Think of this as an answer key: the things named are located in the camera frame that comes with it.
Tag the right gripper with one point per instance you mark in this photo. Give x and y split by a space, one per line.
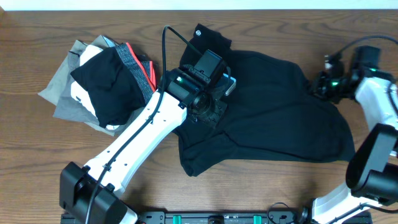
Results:
316 88

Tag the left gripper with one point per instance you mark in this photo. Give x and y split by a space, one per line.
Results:
216 115

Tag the black t-shirt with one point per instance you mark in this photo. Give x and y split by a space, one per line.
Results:
270 115

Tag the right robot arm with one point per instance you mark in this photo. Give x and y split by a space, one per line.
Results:
370 181

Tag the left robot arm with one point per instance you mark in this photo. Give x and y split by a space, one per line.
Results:
91 194

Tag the black shorts with red waistband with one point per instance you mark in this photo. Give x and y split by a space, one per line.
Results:
118 81

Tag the grey folded garment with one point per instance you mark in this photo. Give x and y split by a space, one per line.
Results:
59 89

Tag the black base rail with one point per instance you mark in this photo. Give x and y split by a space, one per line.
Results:
222 218

